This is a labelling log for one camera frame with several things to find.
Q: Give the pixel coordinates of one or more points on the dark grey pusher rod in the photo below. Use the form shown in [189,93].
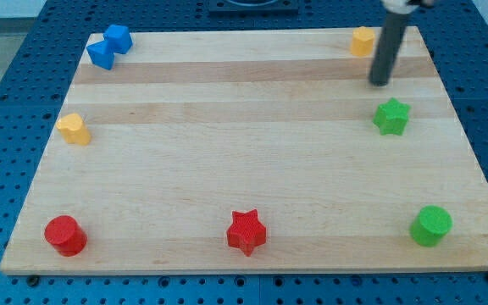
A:
[391,35]

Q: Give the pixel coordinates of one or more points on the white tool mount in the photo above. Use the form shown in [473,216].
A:
[406,6]

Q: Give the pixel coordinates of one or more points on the yellow hexagon block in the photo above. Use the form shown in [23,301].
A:
[362,43]

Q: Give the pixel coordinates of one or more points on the wooden board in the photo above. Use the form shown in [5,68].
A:
[188,127]

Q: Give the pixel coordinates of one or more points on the green star block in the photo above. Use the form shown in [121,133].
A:
[392,117]

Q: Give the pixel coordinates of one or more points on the green cylinder block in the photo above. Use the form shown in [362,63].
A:
[430,226]

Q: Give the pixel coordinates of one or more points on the red star block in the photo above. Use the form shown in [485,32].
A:
[246,232]

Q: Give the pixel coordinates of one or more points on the blue cube block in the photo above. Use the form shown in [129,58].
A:
[118,39]

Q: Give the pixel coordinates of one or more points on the blue triangle block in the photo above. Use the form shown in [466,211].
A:
[101,54]

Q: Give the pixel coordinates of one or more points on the yellow heart block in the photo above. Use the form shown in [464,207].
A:
[73,129]

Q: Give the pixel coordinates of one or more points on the red cylinder block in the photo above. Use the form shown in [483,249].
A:
[65,235]

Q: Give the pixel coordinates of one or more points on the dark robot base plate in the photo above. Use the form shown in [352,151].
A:
[252,6]

